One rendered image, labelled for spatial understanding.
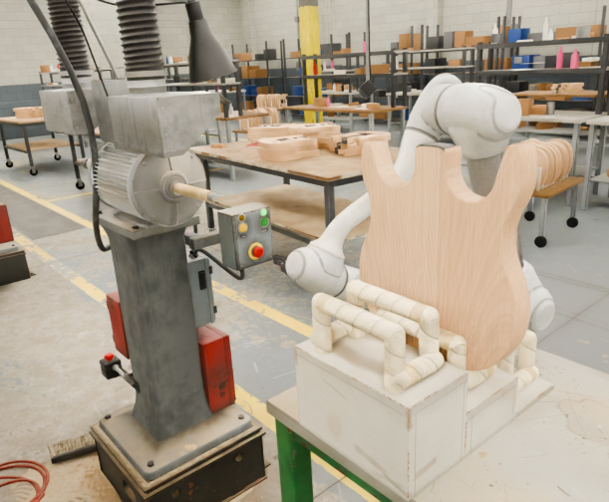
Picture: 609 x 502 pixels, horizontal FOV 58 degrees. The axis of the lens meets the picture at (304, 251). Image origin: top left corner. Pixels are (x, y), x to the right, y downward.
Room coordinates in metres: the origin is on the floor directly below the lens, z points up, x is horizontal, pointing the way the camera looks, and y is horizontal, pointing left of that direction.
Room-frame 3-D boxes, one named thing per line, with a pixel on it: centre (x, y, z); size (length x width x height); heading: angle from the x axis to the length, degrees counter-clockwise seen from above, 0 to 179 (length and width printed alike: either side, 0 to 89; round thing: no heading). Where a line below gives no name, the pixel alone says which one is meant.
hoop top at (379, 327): (0.81, -0.08, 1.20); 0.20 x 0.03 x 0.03; 39
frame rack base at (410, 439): (0.84, -0.11, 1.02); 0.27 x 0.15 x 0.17; 40
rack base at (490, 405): (0.94, -0.23, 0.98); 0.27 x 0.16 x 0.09; 40
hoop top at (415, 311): (0.86, -0.14, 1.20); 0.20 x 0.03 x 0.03; 39
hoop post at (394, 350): (0.74, -0.13, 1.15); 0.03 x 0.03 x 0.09
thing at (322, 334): (0.88, -0.02, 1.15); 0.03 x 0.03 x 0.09
